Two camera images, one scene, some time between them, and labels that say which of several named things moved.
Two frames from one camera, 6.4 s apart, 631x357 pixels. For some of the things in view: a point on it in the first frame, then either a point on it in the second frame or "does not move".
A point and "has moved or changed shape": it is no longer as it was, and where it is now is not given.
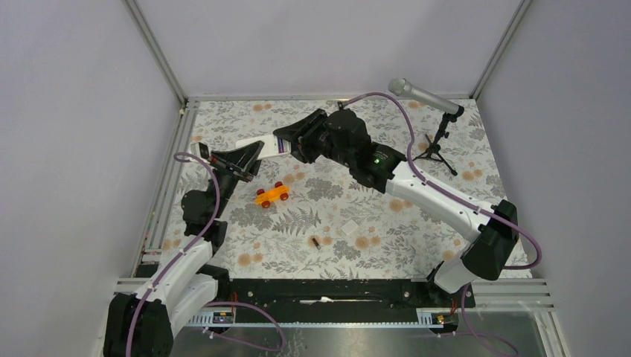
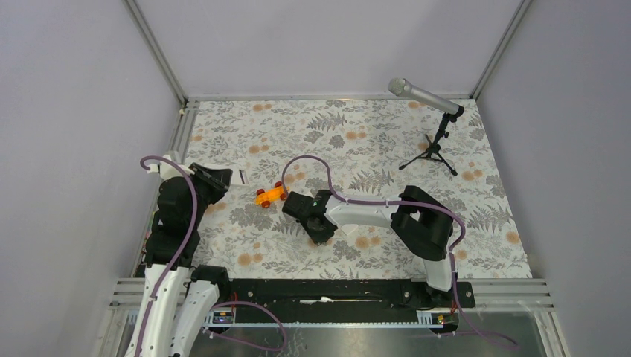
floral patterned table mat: (306, 219) does not move
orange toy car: (265, 198) does not move
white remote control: (272, 146) has moved or changed shape
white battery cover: (349, 227) does not move
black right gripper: (301, 134) -> (321, 238)
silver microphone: (402, 87) does not move
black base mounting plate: (345, 300) does not move
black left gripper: (242, 160) -> (219, 180)
